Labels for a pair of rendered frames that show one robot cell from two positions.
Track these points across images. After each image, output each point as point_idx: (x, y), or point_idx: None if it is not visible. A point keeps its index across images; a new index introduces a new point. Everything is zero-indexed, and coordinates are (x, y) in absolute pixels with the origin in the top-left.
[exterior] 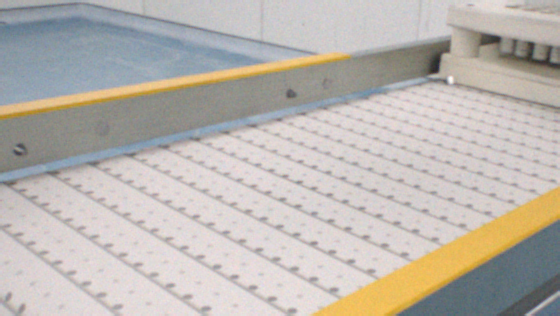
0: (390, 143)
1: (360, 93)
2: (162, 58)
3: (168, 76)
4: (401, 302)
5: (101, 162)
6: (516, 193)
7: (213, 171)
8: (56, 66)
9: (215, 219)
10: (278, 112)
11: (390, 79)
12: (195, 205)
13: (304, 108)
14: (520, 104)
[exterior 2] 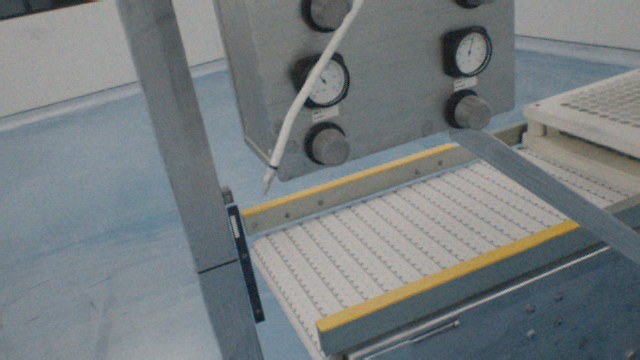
0: (459, 204)
1: (591, 72)
2: None
3: None
4: (381, 305)
5: (320, 217)
6: (504, 241)
7: (364, 223)
8: None
9: (355, 252)
10: (515, 95)
11: None
12: (350, 243)
13: (538, 90)
14: (561, 169)
